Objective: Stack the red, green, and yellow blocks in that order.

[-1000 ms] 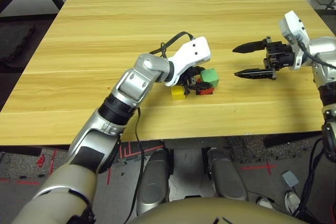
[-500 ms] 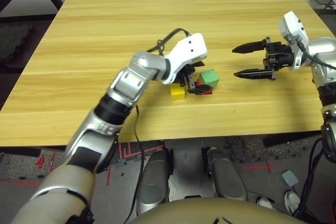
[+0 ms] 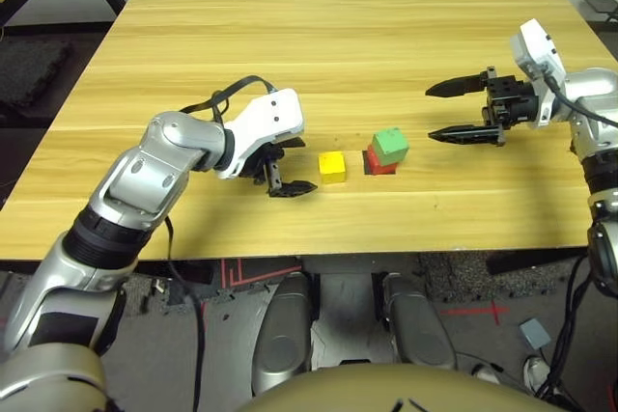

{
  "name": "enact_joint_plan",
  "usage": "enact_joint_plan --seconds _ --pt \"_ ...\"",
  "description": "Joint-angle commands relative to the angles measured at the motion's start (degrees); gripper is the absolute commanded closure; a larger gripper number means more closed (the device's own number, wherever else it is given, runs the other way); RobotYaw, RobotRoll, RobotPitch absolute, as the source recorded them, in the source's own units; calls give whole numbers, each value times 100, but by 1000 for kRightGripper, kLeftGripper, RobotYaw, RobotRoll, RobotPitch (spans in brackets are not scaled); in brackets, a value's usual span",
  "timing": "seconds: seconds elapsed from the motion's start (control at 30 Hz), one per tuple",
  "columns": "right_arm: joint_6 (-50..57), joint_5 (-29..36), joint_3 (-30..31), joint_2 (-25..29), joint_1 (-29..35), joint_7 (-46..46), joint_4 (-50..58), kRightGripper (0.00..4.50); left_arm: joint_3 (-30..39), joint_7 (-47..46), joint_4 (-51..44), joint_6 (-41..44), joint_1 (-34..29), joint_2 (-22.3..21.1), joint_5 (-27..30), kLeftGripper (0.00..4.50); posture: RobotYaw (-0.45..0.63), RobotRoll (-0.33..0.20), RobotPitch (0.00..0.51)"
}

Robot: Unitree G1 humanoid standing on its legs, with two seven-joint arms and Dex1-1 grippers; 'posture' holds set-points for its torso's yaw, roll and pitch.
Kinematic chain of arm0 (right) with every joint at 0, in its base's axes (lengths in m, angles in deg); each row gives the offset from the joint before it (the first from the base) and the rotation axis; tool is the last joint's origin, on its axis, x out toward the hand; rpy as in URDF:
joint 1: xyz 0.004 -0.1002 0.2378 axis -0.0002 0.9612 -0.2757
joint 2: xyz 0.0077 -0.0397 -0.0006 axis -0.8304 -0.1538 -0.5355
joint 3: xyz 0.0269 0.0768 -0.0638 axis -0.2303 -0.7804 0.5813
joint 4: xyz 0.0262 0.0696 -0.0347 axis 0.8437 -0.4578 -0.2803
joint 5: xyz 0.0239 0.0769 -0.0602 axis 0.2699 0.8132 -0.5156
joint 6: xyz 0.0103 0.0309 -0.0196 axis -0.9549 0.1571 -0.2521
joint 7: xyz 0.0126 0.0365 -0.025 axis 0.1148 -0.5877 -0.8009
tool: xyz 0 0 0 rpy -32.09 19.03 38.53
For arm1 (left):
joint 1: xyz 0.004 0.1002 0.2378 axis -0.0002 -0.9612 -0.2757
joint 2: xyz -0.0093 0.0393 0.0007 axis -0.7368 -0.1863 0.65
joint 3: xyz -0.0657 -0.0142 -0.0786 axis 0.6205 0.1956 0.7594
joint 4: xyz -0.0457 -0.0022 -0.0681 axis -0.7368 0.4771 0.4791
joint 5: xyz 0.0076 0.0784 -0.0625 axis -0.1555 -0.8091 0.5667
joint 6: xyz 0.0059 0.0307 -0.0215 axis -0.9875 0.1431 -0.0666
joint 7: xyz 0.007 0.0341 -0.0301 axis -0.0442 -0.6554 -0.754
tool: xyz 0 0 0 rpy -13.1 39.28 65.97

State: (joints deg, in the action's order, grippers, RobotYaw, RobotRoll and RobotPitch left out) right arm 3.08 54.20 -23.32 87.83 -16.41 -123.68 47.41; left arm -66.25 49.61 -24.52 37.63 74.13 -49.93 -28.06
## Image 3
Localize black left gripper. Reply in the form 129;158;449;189
240;136;319;199

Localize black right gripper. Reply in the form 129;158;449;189
424;66;540;147

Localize green wooden block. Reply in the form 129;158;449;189
372;126;410;166

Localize red wooden block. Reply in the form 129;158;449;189
365;144;398;176

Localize yellow wooden block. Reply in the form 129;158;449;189
318;151;348;185

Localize black square marker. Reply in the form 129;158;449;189
361;150;400;177

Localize speckled dark floor mat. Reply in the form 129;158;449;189
418;251;578;298

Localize grey robot left leg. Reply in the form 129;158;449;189
250;272;323;397

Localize grey robot leg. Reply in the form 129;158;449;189
374;270;458;371
250;272;323;397

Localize grey stool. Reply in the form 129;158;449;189
582;0;618;25

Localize grey robot right leg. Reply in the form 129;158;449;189
374;270;458;371

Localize red tape cross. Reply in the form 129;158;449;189
439;299;511;325

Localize grey foot pedal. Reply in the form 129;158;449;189
519;317;552;348

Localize tan robot torso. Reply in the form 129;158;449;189
239;362;556;412

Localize white sneaker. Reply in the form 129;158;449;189
523;355;552;394
471;362;507;386

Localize black foam floor mat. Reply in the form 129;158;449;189
0;40;73;104

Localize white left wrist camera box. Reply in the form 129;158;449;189
214;88;306;180

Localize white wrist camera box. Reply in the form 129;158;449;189
510;18;567;129
214;88;306;180

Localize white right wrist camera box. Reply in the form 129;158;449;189
510;18;567;129

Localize black left camera cable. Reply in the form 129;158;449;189
179;74;277;127

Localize black camera cable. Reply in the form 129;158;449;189
179;74;277;127
543;71;618;127

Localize black right camera cable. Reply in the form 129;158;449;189
543;71;618;127

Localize black hanging arm cable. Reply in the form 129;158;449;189
163;216;208;412

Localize black floor cables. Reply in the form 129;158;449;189
538;257;618;398

